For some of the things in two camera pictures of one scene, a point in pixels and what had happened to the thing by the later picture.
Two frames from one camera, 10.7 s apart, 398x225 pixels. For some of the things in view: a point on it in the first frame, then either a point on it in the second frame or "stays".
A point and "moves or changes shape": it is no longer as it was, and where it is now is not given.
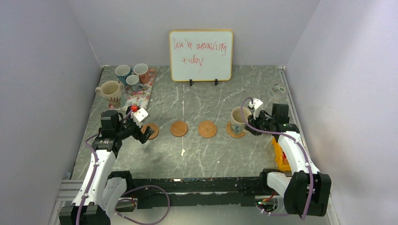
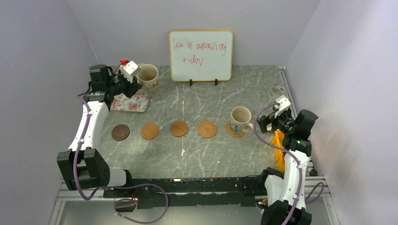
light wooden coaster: x=153 y=127 stays
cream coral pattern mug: x=110 y=90 moves or changes shape
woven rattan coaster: x=207 y=129 stays
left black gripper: x=138 y=135 to x=132 y=88
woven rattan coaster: x=229 y=131 stays
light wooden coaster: x=179 y=128 stays
